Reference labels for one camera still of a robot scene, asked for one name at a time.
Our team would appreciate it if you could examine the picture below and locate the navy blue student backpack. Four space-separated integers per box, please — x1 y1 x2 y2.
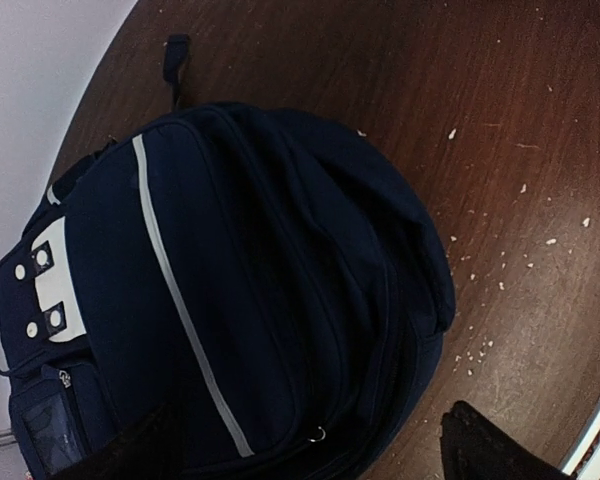
0 33 457 480

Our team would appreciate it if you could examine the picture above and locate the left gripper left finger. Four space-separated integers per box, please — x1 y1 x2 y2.
54 402 184 480

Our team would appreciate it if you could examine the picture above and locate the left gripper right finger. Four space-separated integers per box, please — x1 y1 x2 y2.
440 401 569 480

